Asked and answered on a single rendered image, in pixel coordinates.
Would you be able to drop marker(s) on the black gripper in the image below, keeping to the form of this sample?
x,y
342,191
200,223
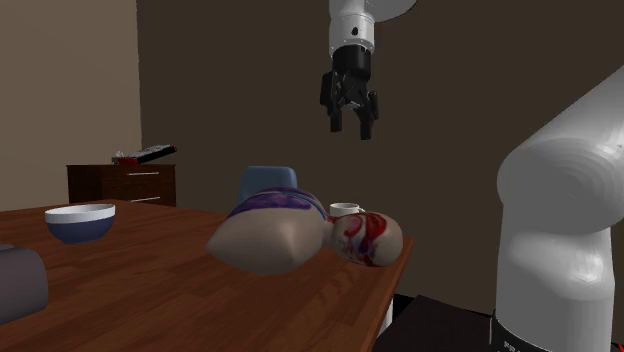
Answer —
x,y
352,63

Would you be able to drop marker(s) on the grey rounded block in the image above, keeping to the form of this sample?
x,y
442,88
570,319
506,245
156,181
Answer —
x,y
22,285

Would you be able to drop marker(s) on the dark robot stand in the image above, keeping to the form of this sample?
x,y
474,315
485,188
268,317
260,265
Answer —
x,y
434,326

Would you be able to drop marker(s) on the brown wooden table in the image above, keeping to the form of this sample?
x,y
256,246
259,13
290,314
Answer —
x,y
161,302

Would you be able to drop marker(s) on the blue chair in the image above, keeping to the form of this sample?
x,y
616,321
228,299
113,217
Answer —
x,y
265,178

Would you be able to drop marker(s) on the beige vase purple red paint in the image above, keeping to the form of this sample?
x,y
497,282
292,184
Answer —
x,y
273,239

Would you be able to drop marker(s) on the dark wooden chest of drawers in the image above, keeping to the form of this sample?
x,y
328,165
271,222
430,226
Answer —
x,y
122,185

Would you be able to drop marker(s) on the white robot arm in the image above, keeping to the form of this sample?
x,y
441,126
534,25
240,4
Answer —
x,y
556,234

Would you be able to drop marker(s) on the blue and white bowl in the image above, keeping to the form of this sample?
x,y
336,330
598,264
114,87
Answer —
x,y
80,226

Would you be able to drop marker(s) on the white mug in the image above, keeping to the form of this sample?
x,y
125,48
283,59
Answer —
x,y
343,209

